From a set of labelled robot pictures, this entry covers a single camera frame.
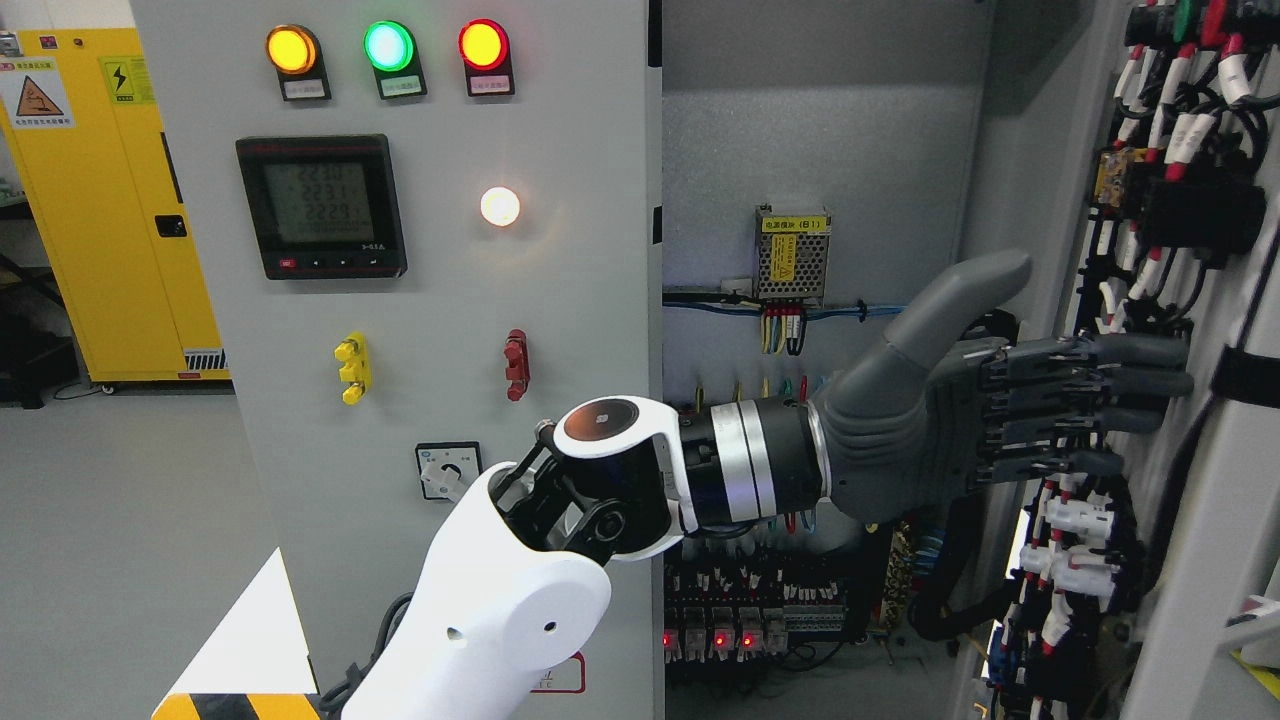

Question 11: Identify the metal mesh power supply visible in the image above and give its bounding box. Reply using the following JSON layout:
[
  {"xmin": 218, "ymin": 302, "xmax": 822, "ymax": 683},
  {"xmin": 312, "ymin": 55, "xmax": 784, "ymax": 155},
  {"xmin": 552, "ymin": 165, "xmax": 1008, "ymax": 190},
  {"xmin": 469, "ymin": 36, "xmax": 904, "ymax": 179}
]
[{"xmin": 753, "ymin": 202, "xmax": 832, "ymax": 307}]

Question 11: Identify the black white rotary switch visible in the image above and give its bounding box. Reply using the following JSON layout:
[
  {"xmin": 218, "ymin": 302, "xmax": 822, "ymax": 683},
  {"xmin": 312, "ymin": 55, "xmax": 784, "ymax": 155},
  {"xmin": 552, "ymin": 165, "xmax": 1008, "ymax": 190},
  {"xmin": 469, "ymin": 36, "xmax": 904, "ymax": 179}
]
[{"xmin": 415, "ymin": 441, "xmax": 483, "ymax": 502}]

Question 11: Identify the yellow terminal block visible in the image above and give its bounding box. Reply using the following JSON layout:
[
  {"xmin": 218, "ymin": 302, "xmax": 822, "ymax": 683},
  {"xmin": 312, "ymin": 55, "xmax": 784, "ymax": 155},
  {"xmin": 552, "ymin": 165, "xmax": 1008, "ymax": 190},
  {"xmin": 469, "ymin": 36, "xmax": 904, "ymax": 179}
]
[{"xmin": 333, "ymin": 332, "xmax": 372, "ymax": 406}]

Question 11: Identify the relay row with red leds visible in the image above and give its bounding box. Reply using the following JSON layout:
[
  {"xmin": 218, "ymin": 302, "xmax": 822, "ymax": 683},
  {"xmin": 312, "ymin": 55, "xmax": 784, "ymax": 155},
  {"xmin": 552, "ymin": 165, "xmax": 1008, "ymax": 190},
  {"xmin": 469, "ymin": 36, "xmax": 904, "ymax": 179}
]
[{"xmin": 660, "ymin": 585, "xmax": 849, "ymax": 664}]

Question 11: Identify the green indicator lamp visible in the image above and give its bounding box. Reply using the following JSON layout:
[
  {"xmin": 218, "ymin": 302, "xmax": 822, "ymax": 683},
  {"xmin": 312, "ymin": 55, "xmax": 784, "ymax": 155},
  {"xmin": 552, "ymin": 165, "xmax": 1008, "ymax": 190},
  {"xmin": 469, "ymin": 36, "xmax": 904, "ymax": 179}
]
[{"xmin": 362, "ymin": 20, "xmax": 428, "ymax": 100}]

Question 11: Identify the yellow indicator lamp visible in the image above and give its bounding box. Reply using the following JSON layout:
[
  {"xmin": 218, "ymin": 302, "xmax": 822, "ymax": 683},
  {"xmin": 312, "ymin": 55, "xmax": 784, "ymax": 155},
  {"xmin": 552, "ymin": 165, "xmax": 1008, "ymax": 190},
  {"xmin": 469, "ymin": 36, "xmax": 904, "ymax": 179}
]
[{"xmin": 265, "ymin": 24, "xmax": 332, "ymax": 102}]

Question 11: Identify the grey cabinet door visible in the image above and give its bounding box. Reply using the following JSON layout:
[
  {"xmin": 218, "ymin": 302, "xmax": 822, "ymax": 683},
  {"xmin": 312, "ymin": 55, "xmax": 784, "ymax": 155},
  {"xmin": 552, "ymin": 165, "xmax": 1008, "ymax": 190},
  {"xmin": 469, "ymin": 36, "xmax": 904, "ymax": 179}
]
[
  {"xmin": 959, "ymin": 1, "xmax": 1277, "ymax": 719},
  {"xmin": 132, "ymin": 1, "xmax": 660, "ymax": 689}
]

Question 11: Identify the yellow safety cabinet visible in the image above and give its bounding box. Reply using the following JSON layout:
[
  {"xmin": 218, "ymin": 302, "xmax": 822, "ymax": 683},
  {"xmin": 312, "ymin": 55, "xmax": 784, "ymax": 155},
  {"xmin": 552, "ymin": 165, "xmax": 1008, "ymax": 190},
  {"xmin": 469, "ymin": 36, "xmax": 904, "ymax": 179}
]
[{"xmin": 3, "ymin": 28, "xmax": 230, "ymax": 386}]

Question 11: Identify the red indicator lamp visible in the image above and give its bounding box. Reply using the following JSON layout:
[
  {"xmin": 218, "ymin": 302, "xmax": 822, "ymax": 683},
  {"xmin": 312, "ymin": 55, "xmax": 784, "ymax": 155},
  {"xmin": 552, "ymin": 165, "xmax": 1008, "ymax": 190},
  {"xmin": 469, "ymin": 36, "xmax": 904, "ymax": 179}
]
[{"xmin": 458, "ymin": 18, "xmax": 515, "ymax": 97}]

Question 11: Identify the white glowing indicator lamp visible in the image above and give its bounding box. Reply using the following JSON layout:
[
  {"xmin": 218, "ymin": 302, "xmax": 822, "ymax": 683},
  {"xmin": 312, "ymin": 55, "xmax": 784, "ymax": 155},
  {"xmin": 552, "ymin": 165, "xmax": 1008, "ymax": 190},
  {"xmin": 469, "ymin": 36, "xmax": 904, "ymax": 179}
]
[{"xmin": 480, "ymin": 186, "xmax": 522, "ymax": 227}]

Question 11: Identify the black digital power meter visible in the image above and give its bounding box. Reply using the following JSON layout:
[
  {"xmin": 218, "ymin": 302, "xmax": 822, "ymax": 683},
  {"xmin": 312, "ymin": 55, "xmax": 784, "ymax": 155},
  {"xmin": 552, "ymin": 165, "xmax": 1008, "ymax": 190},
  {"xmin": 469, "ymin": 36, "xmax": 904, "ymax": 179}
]
[{"xmin": 236, "ymin": 135, "xmax": 408, "ymax": 281}]

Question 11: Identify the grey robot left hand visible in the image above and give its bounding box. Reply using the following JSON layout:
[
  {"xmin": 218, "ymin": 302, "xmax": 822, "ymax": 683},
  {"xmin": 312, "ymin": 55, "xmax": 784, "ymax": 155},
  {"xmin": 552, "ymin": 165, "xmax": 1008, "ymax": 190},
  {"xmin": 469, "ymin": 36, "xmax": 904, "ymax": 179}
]
[{"xmin": 812, "ymin": 250, "xmax": 1194, "ymax": 523}]

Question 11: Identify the red terminal block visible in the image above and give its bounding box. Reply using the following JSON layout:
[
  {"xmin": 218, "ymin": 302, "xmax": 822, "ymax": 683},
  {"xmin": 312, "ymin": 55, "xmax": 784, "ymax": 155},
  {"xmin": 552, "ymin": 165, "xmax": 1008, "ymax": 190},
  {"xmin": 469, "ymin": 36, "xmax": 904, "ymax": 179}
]
[{"xmin": 503, "ymin": 329, "xmax": 531, "ymax": 402}]

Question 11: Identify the red electric hazard sign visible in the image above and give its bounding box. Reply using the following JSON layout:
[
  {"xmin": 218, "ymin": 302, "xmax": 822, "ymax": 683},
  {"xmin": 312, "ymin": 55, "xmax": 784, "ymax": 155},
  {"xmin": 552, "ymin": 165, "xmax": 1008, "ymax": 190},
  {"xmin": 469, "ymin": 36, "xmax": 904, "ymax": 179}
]
[{"xmin": 531, "ymin": 651, "xmax": 588, "ymax": 694}]

